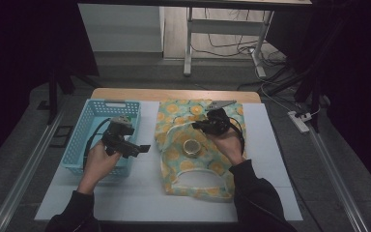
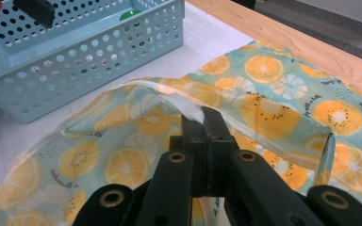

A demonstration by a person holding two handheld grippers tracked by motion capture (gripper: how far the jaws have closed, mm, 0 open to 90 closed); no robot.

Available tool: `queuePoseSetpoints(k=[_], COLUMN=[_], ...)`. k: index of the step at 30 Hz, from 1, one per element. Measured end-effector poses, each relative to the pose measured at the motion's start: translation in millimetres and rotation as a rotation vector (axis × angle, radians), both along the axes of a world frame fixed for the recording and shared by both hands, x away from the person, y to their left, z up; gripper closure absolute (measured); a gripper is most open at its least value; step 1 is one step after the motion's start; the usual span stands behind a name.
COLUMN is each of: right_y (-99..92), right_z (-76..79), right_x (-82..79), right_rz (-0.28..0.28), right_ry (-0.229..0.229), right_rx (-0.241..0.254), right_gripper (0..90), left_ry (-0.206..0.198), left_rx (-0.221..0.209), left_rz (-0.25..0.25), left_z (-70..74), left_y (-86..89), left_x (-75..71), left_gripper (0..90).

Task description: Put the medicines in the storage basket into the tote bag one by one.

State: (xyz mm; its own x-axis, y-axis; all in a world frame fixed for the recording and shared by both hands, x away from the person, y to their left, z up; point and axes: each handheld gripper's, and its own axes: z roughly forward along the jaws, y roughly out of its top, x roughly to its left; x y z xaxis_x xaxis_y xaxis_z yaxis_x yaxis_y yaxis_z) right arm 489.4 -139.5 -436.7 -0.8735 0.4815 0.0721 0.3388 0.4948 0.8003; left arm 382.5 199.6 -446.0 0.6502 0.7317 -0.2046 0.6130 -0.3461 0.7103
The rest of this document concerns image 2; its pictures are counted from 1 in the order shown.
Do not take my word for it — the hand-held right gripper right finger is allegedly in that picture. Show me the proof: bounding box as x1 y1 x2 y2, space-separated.
201 105 239 199

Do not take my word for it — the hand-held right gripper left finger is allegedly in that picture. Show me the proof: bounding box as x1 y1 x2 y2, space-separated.
169 114 209 199

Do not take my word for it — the light blue plastic basket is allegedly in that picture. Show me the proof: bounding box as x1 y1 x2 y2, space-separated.
0 0 186 124

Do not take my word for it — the orange fruit print bag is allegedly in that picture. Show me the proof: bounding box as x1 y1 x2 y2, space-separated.
0 39 362 226

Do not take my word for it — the small green bottle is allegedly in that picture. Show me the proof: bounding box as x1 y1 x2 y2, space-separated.
119 8 144 28

